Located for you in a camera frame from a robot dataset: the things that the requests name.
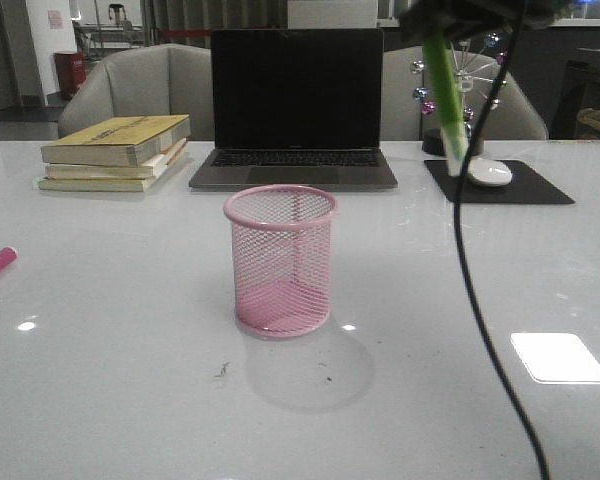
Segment green marker pen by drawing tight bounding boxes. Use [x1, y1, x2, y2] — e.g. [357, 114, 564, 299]
[422, 27, 469, 177]

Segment left grey armchair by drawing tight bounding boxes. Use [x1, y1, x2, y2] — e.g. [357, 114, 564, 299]
[58, 43, 214, 141]

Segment black cable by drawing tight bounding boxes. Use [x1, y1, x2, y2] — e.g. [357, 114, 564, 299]
[452, 0, 552, 480]

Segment white computer mouse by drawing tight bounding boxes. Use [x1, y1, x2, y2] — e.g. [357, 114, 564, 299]
[468, 157, 513, 187]

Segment grey armchair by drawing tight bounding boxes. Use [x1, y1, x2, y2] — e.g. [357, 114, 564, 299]
[380, 46, 548, 141]
[58, 43, 214, 141]

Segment red trash bin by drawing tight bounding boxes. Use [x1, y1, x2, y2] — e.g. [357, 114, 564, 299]
[54, 51, 86, 100]

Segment ferris wheel desk ornament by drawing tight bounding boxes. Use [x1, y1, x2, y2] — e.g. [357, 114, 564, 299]
[410, 32, 507, 156]

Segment top yellow book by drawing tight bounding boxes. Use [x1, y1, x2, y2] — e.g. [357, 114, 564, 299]
[41, 114, 191, 167]

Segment bottom yellow book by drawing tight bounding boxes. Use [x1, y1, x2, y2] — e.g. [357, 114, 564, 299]
[37, 154, 183, 192]

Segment black mouse pad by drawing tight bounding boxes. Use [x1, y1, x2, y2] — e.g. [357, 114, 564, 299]
[424, 159, 575, 205]

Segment right grey armchair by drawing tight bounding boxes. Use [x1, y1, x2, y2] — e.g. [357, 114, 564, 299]
[380, 46, 548, 141]

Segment yellow book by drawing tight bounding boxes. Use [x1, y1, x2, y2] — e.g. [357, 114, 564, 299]
[41, 114, 191, 167]
[37, 154, 183, 192]

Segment grey laptop computer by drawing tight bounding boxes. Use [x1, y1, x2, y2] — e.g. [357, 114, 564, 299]
[189, 28, 397, 191]

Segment pink mesh pen holder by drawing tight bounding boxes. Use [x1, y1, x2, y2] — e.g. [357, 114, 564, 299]
[223, 184, 337, 338]

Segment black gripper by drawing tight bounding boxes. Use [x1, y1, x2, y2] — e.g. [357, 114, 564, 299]
[398, 0, 571, 44]

